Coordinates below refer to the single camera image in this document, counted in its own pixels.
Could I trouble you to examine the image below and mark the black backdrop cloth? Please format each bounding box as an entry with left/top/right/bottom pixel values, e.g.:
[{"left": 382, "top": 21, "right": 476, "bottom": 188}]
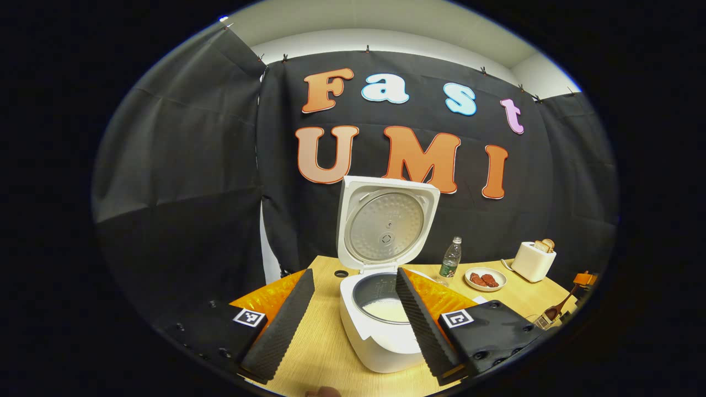
[{"left": 91, "top": 22, "right": 618, "bottom": 326}]

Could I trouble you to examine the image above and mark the wooden spoon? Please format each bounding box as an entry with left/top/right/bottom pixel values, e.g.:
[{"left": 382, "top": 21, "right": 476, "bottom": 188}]
[{"left": 543, "top": 284, "right": 580, "bottom": 326}]

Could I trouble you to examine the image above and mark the clear plastic water bottle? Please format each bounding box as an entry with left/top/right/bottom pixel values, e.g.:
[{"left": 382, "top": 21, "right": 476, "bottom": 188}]
[{"left": 438, "top": 237, "right": 463, "bottom": 286}]

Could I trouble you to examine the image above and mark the white toaster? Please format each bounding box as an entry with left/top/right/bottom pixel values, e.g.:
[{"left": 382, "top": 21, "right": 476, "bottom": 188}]
[{"left": 511, "top": 242, "right": 557, "bottom": 283}]

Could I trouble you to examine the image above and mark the white rice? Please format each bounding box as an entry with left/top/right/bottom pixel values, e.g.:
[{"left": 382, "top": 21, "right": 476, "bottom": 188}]
[{"left": 362, "top": 298, "right": 410, "bottom": 323}]

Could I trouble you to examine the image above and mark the white oval plate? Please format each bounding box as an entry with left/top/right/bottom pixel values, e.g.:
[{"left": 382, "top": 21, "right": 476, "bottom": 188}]
[{"left": 464, "top": 267, "right": 507, "bottom": 292}]

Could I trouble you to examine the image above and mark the white rice cooker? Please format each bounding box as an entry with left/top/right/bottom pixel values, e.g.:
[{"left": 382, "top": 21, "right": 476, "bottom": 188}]
[{"left": 336, "top": 175, "right": 441, "bottom": 374}]

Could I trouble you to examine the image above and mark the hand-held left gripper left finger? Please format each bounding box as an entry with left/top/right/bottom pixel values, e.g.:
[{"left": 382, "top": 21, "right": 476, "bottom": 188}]
[{"left": 165, "top": 269, "right": 316, "bottom": 385}]

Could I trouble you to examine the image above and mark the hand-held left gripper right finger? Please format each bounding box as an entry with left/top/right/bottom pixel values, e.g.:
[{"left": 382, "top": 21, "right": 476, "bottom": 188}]
[{"left": 395, "top": 268, "right": 544, "bottom": 387}]

